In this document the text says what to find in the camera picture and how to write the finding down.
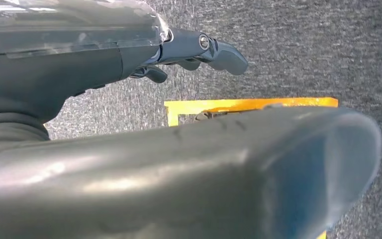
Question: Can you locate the yellow floor tape square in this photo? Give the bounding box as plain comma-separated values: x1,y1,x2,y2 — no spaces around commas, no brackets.
164,97,339,239

